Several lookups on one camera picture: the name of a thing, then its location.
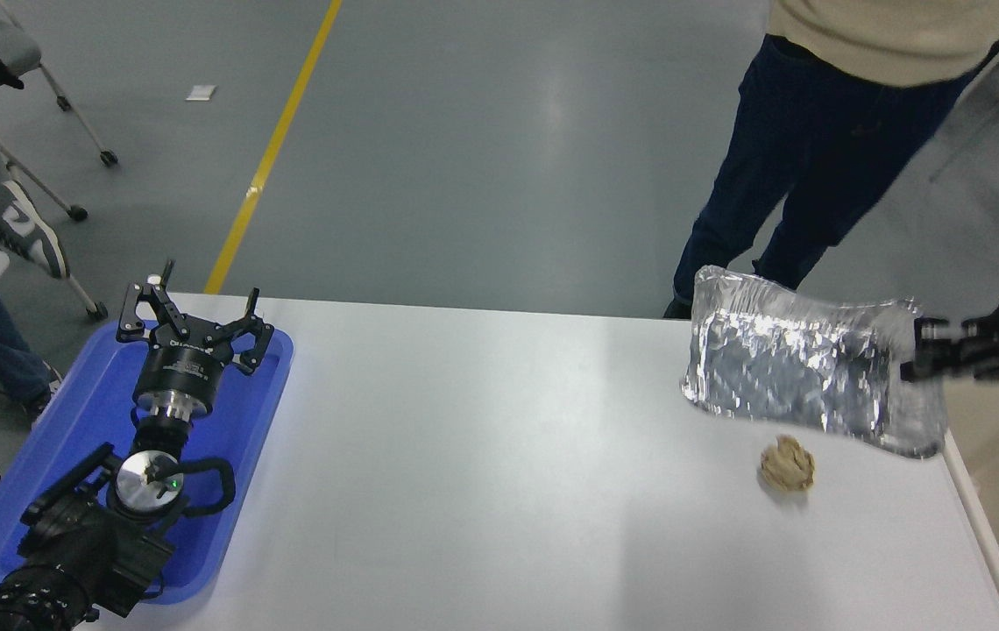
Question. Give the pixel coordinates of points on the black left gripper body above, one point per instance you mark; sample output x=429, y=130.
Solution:
x=182, y=370

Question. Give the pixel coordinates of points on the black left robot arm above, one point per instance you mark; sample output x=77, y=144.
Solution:
x=88, y=552

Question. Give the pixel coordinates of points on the blue plastic tray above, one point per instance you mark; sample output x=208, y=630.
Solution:
x=241, y=438

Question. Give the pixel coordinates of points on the crumpled tan paper ball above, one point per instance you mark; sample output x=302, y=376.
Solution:
x=787, y=464

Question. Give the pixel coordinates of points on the standing person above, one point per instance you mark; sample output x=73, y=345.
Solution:
x=806, y=149

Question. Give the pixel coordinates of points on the small white paper scrap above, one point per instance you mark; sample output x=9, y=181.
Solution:
x=201, y=93

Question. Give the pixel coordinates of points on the grey wheeled chair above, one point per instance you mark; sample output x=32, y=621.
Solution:
x=17, y=48

